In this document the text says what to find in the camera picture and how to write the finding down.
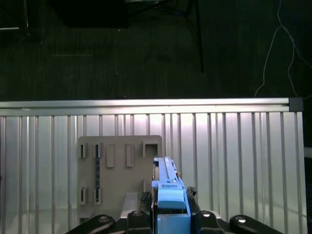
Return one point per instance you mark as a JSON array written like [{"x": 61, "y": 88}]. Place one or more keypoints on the grey parts rack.
[{"x": 117, "y": 175}]

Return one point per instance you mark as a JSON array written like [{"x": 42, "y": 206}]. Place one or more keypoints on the black stand leg frame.
[{"x": 201, "y": 53}]

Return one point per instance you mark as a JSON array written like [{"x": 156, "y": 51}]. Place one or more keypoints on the black table corner cap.
[{"x": 295, "y": 104}]

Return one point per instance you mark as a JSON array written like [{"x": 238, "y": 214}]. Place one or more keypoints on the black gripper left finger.
[{"x": 136, "y": 221}]

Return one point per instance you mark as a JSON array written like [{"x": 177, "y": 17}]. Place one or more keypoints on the hard disk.
[{"x": 170, "y": 197}]

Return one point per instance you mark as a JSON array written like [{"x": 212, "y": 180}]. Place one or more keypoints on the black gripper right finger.
[{"x": 207, "y": 223}]

